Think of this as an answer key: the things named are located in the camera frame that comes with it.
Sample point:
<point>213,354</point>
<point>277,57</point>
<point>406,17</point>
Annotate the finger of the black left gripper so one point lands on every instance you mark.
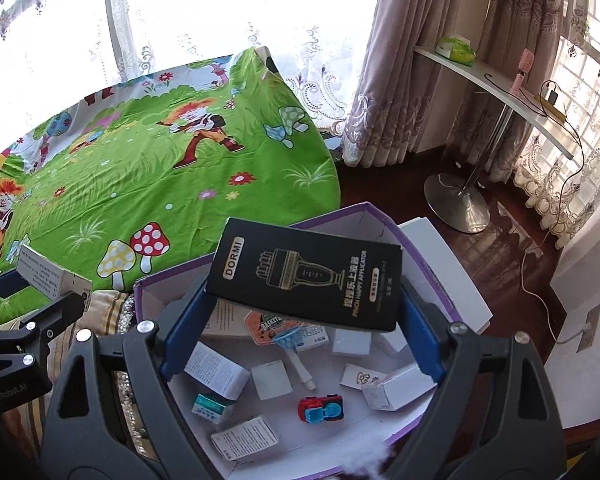
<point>42,326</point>

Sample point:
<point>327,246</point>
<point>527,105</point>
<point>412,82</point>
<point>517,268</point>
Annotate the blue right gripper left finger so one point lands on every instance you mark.
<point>181,324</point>

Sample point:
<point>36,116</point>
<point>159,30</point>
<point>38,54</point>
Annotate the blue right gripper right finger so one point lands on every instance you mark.
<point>424,327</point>

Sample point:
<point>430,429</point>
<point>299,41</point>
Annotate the dark blue glossy box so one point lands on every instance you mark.
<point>11,282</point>

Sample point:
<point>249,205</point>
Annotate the white cube box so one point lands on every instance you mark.
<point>50,278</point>

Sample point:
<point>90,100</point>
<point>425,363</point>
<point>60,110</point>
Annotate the black Dormi box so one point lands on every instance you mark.
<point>313,277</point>

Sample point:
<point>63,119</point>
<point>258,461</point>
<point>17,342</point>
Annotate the beige dental clinic box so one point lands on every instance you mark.
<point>356,377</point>

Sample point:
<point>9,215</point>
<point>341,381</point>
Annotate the white medicine box blue text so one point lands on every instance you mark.
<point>248,438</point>

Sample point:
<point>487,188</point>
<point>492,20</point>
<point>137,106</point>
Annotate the teal white flat box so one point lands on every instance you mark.
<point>214,371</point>

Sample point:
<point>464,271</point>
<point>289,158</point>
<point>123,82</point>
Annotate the white box lid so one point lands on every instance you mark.
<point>451,275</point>

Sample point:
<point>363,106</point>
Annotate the small white barcode box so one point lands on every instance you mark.
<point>213,408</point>

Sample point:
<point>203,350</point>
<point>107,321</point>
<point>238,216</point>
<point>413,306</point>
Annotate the grey plain box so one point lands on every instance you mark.
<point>355,343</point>

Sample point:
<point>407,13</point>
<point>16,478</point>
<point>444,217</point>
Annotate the white SL logo box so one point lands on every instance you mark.
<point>397,389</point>

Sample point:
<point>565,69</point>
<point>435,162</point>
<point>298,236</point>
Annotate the striped beige sofa cushion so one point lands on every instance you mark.
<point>87,407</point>

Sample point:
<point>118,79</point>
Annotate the silver-white crumpled box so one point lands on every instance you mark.
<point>271,380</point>

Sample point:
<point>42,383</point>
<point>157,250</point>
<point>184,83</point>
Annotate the purple-edged white storage box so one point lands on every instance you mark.
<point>319,451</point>

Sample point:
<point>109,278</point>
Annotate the white curved side table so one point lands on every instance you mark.
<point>457,202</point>

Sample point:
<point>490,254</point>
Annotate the red toy car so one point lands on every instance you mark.
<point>317,409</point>

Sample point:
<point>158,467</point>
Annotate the green cartoon tablecloth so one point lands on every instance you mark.
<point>142,176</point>

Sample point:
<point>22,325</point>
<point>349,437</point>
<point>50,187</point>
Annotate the green tissue pack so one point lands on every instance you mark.
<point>456,49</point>

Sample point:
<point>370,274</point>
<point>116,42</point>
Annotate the pink microphone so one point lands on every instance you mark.
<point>524,66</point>

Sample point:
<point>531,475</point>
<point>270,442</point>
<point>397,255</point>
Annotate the sheer lace curtain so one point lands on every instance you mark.
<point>54,52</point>

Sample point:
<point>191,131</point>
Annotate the pink-brown curtain right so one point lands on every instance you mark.
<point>391,104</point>

